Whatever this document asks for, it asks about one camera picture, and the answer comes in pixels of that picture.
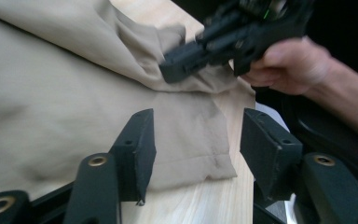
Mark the black chair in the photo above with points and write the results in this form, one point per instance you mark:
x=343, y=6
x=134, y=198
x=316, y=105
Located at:
x=332, y=130

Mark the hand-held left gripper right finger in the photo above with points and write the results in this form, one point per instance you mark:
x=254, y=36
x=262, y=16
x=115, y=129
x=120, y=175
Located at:
x=267, y=155

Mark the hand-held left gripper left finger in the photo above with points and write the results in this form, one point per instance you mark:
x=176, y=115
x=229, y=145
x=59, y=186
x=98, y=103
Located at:
x=136, y=161

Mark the beige pants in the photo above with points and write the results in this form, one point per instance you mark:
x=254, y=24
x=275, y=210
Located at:
x=59, y=102

